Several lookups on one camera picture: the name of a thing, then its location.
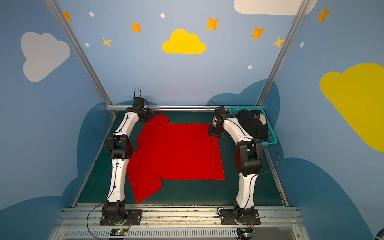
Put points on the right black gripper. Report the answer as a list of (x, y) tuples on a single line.
[(215, 130)]

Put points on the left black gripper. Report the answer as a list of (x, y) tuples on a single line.
[(146, 114)]

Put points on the red t-shirt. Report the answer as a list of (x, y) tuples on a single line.
[(168, 151)]

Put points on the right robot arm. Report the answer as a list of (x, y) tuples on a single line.
[(248, 161)]

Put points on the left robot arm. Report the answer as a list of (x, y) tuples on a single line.
[(119, 147)]

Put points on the black t-shirt in basket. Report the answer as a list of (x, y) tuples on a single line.
[(254, 123)]

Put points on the teal plastic basket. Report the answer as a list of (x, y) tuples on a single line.
[(272, 139)]

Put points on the right green circuit board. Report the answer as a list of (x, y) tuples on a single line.
[(244, 233)]

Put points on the green circuit board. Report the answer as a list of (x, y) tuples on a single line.
[(119, 232), (244, 233)]

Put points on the left green circuit board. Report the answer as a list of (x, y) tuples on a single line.
[(119, 232)]

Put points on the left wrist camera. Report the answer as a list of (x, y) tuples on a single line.
[(138, 102)]

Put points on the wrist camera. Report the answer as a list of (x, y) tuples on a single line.
[(219, 110), (138, 102)]

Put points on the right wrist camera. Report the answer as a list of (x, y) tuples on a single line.
[(219, 110)]

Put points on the back aluminium frame bar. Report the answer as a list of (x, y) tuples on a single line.
[(122, 108)]

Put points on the left side aluminium rail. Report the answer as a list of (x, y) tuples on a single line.
[(95, 127)]

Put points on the aluminium rail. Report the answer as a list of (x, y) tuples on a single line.
[(276, 177), (95, 127)]

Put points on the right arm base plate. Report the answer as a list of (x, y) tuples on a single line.
[(233, 217)]

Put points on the right side aluminium rail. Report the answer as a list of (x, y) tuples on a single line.
[(276, 177)]

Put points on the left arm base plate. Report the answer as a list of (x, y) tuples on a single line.
[(129, 216)]

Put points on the front aluminium rail frame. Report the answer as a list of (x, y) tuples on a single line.
[(179, 223)]

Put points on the left aluminium corner post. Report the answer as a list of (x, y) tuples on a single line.
[(76, 45)]

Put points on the aluminium corner post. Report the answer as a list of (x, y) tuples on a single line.
[(291, 34), (76, 45)]

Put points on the right aluminium corner post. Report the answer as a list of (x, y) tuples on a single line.
[(291, 34)]

